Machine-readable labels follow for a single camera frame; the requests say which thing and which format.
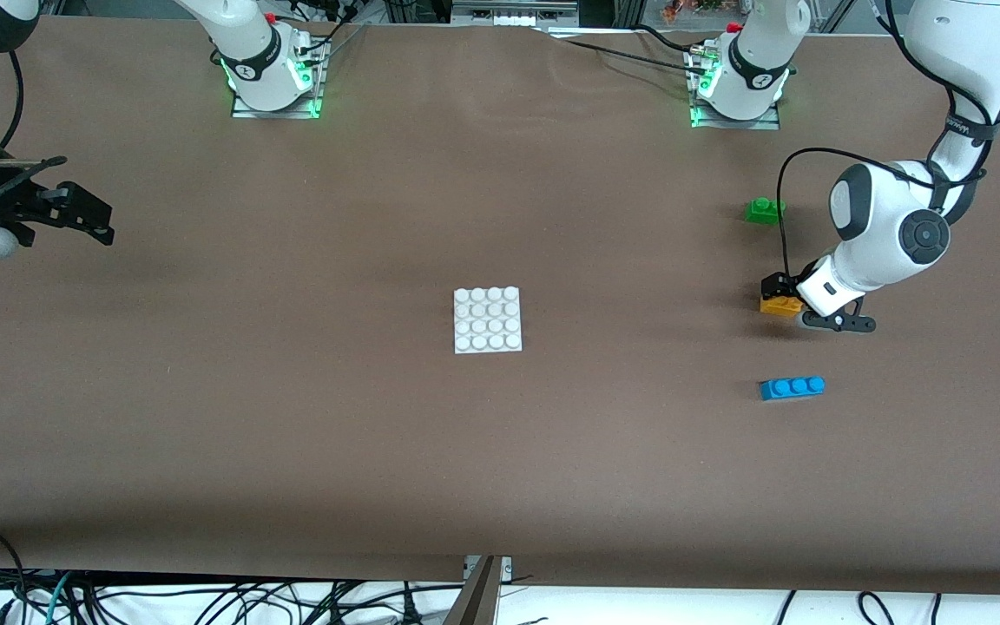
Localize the white studded base plate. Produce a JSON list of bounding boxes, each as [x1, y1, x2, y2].
[[453, 286, 523, 355]]

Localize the blue three-stud block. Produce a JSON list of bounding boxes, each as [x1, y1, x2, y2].
[[759, 375, 826, 402]]

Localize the brown table cover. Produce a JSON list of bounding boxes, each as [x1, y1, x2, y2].
[[0, 15, 1000, 596]]

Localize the colourful toy pile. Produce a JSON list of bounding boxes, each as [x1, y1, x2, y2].
[[661, 0, 731, 24]]

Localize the grey power strip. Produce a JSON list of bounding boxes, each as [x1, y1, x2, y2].
[[451, 0, 581, 29]]

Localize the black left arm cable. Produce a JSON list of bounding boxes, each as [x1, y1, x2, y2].
[[776, 0, 1000, 292]]

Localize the black frame post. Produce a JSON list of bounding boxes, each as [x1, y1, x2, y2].
[[582, 0, 647, 27], [385, 0, 451, 24]]

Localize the teal cable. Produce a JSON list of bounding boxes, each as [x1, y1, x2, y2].
[[44, 570, 76, 625]]

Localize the aluminium profile post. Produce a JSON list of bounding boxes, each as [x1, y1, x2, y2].
[[444, 556, 514, 625]]

